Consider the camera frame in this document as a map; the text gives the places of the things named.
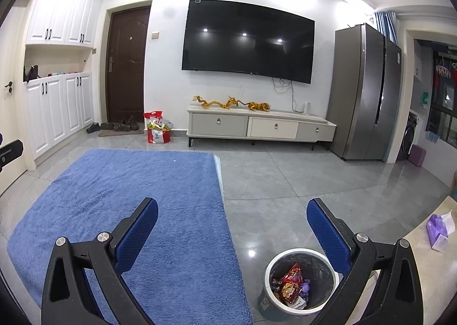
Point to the black curved television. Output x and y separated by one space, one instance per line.
224 36

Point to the silver refrigerator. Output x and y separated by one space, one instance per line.
365 93

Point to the golden dragon figurine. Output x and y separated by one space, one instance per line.
231 101

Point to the red chip bag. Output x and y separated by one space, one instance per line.
293 276

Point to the red white gift bag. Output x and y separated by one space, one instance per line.
158 128

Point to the purple plastic wrapper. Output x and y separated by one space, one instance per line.
305 289

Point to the white shoe cabinet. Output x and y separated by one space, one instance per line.
58 47

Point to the white milk carton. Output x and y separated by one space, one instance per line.
299 304

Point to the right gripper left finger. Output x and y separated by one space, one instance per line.
67 296

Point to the dark red snack packet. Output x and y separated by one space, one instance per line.
286 292

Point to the black shoe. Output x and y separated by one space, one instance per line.
95 127

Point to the blue fluffy rug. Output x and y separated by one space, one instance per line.
187 271

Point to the beige marble coffee table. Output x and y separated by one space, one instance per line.
437 270

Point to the purple tissue box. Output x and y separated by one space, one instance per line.
439 227

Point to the brown door mat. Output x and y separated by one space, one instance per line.
113 129

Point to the white TV cabinet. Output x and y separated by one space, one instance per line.
243 124

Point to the washing machine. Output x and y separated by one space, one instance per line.
411 135

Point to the purple storage stool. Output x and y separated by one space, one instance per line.
417 155

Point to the dark brown entrance door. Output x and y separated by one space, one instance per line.
125 65

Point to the white round trash bin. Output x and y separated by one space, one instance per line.
315 266

